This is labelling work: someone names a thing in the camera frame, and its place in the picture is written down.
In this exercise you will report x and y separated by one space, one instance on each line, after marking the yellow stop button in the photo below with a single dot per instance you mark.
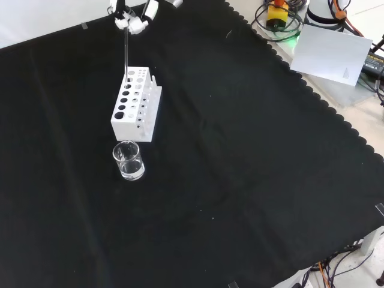
277 15

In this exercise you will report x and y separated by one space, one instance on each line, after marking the black power adapter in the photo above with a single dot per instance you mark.
375 63

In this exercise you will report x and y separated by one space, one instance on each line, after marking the clear glass rod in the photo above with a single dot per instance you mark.
126 54

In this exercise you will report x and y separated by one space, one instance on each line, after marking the clear cloth clip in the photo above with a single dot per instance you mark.
232 284
379 209
85 26

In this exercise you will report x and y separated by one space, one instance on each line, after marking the black bench cloth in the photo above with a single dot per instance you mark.
210 150

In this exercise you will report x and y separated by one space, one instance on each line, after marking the clear glass beaker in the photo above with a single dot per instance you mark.
129 172

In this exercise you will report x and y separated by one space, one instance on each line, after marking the pale board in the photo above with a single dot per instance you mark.
327 54

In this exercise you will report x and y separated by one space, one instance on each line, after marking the white test tube rack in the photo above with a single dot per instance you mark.
126 129

